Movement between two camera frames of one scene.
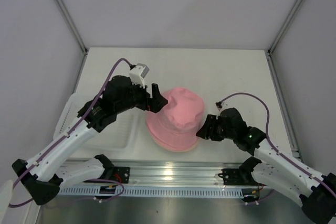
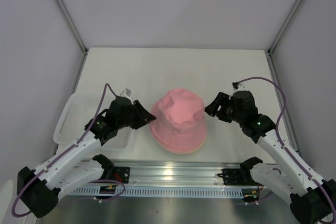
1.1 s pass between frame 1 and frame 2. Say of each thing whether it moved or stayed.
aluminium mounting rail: stayed
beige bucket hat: moved
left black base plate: stayed
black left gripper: moved
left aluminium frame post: stayed
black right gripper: moved
